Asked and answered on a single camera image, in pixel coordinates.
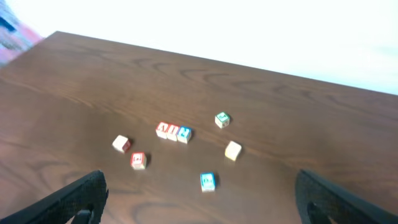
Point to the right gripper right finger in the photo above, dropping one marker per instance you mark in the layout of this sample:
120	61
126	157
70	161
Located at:
321	201

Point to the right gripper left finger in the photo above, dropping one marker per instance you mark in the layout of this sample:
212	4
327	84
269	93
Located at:
82	201

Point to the red letter A block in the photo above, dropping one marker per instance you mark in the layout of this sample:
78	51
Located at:
161	130

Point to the red letter I block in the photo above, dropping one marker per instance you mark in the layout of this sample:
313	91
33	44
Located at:
172	132

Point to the blue number 2 block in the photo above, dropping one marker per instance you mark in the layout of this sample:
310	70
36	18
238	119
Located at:
184	134

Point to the yellow picture wooden block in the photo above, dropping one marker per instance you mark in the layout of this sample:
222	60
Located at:
232	150

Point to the red letter C block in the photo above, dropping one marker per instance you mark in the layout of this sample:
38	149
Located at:
138	160

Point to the plain cream wooden block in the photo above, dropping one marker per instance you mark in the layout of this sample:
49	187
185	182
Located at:
121	144

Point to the blue letter P block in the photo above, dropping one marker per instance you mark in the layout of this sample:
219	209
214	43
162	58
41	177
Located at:
208	182

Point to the green letter J block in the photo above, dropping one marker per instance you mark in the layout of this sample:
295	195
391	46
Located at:
222	120

